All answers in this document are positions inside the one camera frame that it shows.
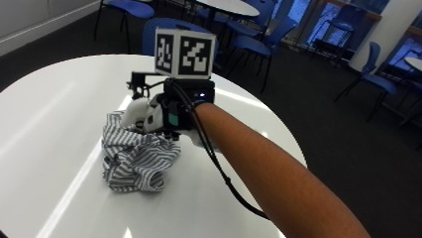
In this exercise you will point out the round white table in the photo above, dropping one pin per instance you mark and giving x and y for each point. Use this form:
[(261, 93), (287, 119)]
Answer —
[(227, 6), (415, 63)]

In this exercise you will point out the grey white striped cloth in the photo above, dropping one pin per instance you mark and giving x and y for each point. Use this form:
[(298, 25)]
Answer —
[(133, 158)]

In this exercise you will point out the white cube with black markers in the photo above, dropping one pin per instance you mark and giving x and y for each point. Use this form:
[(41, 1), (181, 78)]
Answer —
[(186, 53)]

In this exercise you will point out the black tracker box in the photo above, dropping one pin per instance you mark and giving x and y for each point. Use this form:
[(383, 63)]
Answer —
[(193, 91)]

